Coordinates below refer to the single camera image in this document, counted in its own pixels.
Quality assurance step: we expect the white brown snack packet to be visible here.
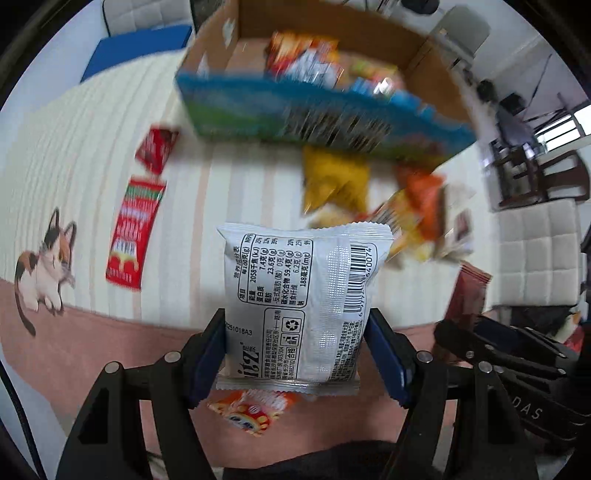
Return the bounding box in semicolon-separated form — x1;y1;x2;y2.
436;182;477;264

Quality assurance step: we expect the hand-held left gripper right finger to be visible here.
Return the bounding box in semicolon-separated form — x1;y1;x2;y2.
367;307;541;480

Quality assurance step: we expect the black cable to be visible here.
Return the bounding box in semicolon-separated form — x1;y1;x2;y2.
0;360;47;480

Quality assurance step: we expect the small dark red packet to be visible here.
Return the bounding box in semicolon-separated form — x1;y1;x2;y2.
135;126;180;176

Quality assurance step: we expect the grey chair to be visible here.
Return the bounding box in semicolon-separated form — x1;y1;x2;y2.
427;7;491;61

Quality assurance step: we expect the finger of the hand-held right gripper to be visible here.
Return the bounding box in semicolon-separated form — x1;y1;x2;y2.
434;319;518;370
473;316;578;358

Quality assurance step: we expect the yellow orange snack packet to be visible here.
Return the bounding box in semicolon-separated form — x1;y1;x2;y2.
369;189;437;266

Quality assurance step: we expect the heap of snack packets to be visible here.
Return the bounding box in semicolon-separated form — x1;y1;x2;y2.
263;30;435;116

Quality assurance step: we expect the long red packet green edge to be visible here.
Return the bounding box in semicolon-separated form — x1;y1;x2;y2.
105;176;168;291

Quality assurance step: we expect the maroon snack packet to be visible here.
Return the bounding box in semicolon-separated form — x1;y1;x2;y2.
445;261;493;326

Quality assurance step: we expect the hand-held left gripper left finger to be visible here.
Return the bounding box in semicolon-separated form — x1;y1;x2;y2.
60;308;227;480

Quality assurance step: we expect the white quilted chair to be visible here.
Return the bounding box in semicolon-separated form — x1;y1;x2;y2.
102;0;197;37
489;199;583;309

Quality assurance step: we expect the printed cardboard box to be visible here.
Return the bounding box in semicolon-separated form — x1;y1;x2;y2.
174;0;478;162

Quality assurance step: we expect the dark wooden chair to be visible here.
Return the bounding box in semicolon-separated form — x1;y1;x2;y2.
489;138;591;209

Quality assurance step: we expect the orange panda snack packet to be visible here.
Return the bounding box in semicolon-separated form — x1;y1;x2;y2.
207;390;302;438

